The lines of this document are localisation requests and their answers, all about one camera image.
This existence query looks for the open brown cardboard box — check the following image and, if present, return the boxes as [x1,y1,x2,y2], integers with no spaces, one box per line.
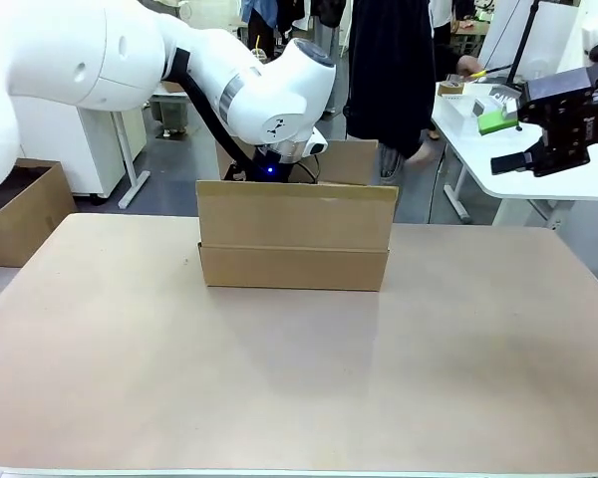
[194,179,401,293]

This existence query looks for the person's bare hand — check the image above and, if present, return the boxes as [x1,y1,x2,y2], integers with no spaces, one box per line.
[455,55,483,78]

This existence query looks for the white side table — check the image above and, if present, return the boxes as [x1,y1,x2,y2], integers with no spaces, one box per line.
[428,81,598,230]

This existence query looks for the white cabinet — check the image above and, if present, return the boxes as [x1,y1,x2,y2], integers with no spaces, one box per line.
[12,93,149,199]

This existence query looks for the yellow pen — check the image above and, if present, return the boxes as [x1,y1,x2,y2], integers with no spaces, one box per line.
[470,64,513,81]

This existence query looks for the white board panel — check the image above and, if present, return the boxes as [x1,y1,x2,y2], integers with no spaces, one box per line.
[477,0,585,87]

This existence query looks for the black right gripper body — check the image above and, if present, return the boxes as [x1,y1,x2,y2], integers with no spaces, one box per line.
[545,66,598,174]

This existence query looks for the large cardboard box, dark contents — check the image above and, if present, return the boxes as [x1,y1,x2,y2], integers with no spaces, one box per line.
[0,158,77,269]

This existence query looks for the small grey box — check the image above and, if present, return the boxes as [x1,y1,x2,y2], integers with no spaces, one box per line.
[472,97,498,120]

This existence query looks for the white table leg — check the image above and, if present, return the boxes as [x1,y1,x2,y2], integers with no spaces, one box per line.
[110,110,151,210]

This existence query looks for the plastic cup with straw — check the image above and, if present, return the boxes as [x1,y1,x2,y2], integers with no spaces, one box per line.
[250,34,271,65]

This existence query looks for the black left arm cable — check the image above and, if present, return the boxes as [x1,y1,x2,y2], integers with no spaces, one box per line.
[161,47,260,170]

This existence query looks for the person in black clothes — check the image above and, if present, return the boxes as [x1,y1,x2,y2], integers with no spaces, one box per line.
[345,0,482,181]

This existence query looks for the person in blue jacket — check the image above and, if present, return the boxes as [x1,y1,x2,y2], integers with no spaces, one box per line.
[240,0,294,57]

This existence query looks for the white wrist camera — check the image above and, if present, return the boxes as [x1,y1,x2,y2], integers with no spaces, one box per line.
[264,126,329,163]

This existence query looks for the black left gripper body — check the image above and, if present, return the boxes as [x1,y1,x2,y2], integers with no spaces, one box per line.
[222,145,321,184]

